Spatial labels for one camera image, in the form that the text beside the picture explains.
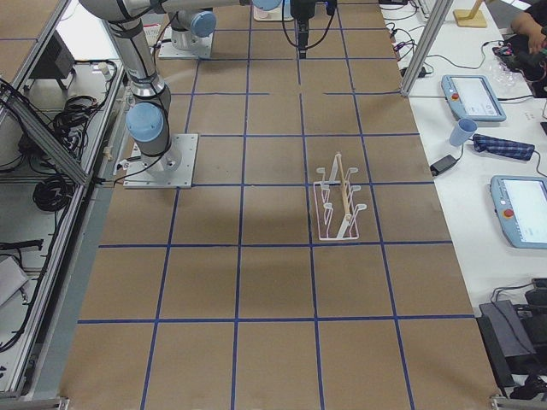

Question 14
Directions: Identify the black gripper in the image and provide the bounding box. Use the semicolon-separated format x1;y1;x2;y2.
291;0;316;59

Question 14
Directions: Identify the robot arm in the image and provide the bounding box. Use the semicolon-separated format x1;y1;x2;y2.
168;9;217;50
80;1;315;173

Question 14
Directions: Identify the blue cup on desk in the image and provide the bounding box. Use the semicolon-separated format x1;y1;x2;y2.
449;118;478;147

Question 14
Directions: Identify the teach pendant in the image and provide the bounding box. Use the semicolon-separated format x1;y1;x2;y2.
441;75;507;122
490;175;546;249

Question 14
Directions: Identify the blue checked pouch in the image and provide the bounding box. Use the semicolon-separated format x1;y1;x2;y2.
472;133;535;161

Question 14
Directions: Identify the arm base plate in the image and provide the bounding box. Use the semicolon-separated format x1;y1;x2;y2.
123;134;198;189
158;28;214;60

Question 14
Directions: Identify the aluminium frame post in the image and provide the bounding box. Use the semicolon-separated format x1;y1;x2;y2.
400;0;453;97

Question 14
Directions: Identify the white wire cup rack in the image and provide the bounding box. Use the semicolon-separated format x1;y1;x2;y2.
313;152;368;242

